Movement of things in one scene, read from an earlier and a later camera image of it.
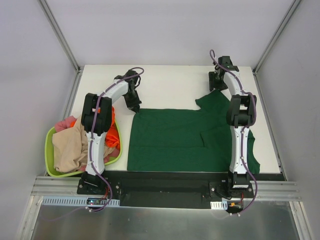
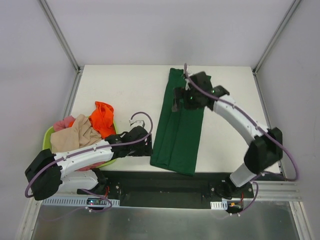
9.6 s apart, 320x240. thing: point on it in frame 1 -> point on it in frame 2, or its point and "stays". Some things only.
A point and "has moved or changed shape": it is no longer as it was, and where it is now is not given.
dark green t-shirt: [185, 140] has moved or changed shape
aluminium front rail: [263, 189] stays
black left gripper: [132, 100] -> [144, 144]
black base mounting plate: [167, 189] stays
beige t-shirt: [69, 148] stays
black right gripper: [216, 81] -> [182, 95]
